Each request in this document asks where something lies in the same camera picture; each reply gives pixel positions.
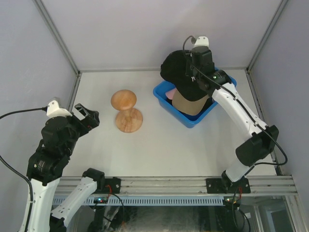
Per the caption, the black baseball cap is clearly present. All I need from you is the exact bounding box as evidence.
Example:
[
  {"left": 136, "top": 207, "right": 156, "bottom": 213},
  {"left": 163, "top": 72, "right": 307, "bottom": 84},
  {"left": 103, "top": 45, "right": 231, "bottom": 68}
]
[{"left": 160, "top": 50, "right": 207, "bottom": 102}]

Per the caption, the pink baseball cap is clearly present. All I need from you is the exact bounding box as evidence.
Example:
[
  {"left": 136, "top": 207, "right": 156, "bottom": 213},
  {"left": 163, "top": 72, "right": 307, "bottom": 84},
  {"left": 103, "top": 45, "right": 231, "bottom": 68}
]
[{"left": 165, "top": 88, "right": 177, "bottom": 100}]

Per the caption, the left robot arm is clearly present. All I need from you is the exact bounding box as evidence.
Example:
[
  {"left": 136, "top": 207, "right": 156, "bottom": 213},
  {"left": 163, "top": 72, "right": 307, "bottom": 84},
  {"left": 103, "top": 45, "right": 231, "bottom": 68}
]
[{"left": 19, "top": 101, "right": 106, "bottom": 232}]

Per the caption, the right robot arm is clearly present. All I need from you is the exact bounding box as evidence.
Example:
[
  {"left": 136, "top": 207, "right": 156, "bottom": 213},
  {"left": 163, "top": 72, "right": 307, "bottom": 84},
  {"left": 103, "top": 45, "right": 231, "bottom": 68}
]
[{"left": 188, "top": 45, "right": 279, "bottom": 193}]

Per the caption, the wooden hat stand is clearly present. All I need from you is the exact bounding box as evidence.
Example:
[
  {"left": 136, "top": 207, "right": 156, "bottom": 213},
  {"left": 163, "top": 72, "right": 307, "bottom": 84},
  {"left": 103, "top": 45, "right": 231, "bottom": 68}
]
[{"left": 111, "top": 89, "right": 143, "bottom": 133}]

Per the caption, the tan baseball cap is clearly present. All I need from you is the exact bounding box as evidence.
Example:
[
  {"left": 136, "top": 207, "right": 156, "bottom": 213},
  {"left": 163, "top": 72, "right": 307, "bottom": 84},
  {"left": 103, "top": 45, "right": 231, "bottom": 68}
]
[{"left": 172, "top": 90, "right": 209, "bottom": 116}]

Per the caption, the blue plastic bin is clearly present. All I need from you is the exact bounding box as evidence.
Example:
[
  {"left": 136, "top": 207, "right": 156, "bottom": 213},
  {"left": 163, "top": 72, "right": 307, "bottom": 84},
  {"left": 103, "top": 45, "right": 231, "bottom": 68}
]
[{"left": 153, "top": 67, "right": 238, "bottom": 129}]

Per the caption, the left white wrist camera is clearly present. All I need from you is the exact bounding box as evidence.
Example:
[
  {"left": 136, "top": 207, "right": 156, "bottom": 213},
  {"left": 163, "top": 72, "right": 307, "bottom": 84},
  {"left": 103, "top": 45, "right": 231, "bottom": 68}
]
[{"left": 46, "top": 97, "right": 72, "bottom": 118}]

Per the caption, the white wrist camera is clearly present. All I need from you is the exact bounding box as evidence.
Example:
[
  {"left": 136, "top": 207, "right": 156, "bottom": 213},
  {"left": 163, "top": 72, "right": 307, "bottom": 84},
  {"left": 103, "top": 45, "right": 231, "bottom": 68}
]
[
  {"left": 46, "top": 97, "right": 72, "bottom": 118},
  {"left": 193, "top": 36, "right": 209, "bottom": 47}
]

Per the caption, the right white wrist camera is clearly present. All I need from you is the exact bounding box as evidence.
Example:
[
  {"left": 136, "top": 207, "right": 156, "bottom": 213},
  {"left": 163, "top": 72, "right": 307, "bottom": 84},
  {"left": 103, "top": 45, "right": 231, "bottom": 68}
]
[{"left": 193, "top": 36, "right": 209, "bottom": 47}]

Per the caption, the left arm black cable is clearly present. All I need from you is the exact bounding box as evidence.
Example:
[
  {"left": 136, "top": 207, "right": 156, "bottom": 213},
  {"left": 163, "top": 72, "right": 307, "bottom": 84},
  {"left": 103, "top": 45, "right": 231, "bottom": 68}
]
[{"left": 0, "top": 107, "right": 47, "bottom": 232}]

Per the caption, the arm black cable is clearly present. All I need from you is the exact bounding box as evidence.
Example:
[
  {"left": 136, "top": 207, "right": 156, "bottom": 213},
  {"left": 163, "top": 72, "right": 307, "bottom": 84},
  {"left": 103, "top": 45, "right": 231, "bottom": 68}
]
[
  {"left": 0, "top": 107, "right": 47, "bottom": 232},
  {"left": 182, "top": 35, "right": 288, "bottom": 166}
]

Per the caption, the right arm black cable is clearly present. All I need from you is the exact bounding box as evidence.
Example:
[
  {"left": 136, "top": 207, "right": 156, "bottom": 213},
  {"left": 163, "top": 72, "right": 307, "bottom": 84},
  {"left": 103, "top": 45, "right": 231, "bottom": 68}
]
[{"left": 182, "top": 35, "right": 288, "bottom": 166}]

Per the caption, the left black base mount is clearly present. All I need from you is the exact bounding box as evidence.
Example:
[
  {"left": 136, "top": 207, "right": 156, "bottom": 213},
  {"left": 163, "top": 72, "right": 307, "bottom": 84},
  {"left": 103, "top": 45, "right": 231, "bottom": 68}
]
[{"left": 95, "top": 177, "right": 121, "bottom": 194}]

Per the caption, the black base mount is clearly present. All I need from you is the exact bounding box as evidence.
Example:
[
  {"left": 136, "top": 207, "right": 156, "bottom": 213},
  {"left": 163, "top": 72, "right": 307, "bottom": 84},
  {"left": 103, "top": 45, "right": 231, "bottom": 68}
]
[
  {"left": 206, "top": 178, "right": 251, "bottom": 194},
  {"left": 95, "top": 177, "right": 121, "bottom": 194}
]

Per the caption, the perforated cable tray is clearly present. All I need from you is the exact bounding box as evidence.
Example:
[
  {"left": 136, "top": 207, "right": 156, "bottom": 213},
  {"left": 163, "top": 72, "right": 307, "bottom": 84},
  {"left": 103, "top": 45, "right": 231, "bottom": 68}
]
[{"left": 52, "top": 195, "right": 225, "bottom": 206}]

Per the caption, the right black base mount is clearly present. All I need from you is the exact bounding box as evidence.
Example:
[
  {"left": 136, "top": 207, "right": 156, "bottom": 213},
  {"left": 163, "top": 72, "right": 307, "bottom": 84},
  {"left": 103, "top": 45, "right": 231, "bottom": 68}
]
[{"left": 206, "top": 178, "right": 251, "bottom": 194}]

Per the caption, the aluminium front rail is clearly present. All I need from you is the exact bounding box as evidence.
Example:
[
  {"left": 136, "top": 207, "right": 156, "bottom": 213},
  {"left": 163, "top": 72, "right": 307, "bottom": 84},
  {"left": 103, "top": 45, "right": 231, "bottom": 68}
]
[{"left": 54, "top": 175, "right": 298, "bottom": 195}]

